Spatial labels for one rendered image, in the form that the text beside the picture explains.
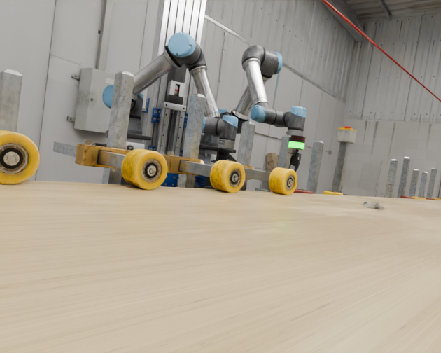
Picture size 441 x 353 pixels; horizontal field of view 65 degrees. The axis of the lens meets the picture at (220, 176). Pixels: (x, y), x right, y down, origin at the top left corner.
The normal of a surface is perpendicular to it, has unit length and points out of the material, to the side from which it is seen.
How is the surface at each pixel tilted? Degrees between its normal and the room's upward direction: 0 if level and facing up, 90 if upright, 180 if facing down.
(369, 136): 90
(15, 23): 90
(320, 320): 0
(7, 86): 90
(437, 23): 90
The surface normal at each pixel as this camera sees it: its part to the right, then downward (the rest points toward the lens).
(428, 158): -0.62, -0.04
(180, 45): -0.15, -0.05
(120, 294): 0.15, -0.99
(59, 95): 0.77, 0.14
